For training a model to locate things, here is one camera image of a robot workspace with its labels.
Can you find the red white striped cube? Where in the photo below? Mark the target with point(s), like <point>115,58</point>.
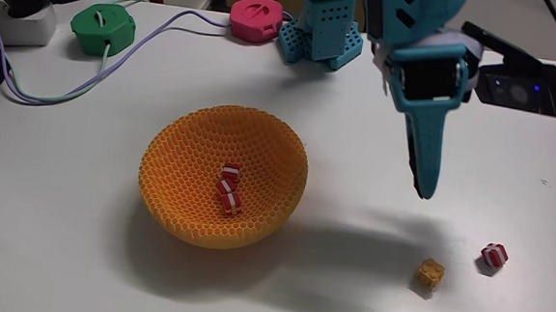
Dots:
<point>494,254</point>
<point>225,186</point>
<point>231,203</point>
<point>231,171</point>

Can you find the yellow studded brick cube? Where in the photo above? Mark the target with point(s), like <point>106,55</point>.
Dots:
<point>430,273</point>

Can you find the yellow honeycomb basket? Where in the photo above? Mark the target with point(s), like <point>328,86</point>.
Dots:
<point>185,169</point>

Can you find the white power block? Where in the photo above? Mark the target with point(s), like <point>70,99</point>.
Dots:
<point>24,29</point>

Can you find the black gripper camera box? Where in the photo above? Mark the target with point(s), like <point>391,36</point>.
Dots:
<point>524,91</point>

